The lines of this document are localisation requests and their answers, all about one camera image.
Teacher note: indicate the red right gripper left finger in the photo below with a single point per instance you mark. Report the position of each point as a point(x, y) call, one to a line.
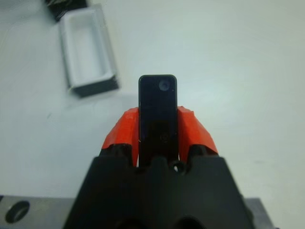
point(121, 128)

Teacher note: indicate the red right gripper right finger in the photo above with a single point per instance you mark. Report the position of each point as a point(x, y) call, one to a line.
point(193, 128)

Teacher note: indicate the black camera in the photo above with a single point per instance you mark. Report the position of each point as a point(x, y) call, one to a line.
point(157, 112)

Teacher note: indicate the black taped box lid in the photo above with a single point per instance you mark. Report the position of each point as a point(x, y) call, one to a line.
point(59, 8)

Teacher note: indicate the white camera box base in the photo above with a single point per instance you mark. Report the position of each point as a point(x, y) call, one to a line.
point(88, 52)

